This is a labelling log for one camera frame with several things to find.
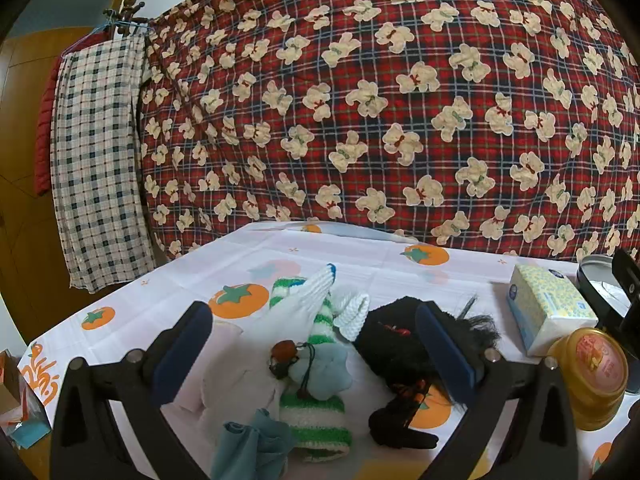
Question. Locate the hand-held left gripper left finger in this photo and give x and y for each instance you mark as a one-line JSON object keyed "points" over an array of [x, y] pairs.
{"points": [[185, 345]]}

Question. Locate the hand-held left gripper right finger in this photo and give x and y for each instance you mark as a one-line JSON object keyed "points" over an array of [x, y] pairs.
{"points": [[445, 355]]}

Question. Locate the black fuzzy sock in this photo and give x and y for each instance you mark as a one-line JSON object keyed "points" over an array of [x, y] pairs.
{"points": [[390, 350]]}

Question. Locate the round dark metal tin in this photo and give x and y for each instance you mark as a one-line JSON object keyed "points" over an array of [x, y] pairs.
{"points": [[595, 275]]}

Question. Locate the black orange patterned sock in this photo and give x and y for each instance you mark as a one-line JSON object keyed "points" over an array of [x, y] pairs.
{"points": [[395, 425]]}

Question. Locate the teal cloth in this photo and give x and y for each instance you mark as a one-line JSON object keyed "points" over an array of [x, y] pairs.
{"points": [[250, 445]]}

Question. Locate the pale blue plush star charm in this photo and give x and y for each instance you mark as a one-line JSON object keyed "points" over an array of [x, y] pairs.
{"points": [[325, 370]]}

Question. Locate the green striped fuzzy sock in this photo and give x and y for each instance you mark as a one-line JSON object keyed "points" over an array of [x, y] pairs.
{"points": [[315, 430]]}

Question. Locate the yellow jar with pink lid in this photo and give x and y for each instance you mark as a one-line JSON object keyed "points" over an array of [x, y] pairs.
{"points": [[590, 385]]}

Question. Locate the yellow tissue pack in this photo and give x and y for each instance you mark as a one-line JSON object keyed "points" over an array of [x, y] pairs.
{"points": [[545, 305]]}

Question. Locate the persimmon print tablecloth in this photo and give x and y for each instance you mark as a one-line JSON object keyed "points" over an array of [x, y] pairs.
{"points": [[350, 260]]}

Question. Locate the teal paper packet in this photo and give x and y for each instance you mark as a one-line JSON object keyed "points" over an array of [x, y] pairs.
{"points": [[30, 435]]}

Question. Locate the checked cloth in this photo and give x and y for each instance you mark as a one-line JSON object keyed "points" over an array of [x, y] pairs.
{"points": [[95, 160]]}

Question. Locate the red quilted garment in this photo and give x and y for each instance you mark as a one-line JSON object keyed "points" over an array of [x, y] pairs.
{"points": [[44, 135]]}

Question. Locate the wooden door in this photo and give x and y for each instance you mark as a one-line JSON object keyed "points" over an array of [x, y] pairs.
{"points": [[20, 110]]}

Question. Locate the blue clothes hanger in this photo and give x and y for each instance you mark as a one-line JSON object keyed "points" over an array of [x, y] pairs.
{"points": [[127, 24]]}

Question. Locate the red plaid bear print blanket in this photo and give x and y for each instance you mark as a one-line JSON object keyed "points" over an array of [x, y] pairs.
{"points": [[350, 35]]}

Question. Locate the wooden coat stand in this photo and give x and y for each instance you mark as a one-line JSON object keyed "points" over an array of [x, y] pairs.
{"points": [[131, 0]]}

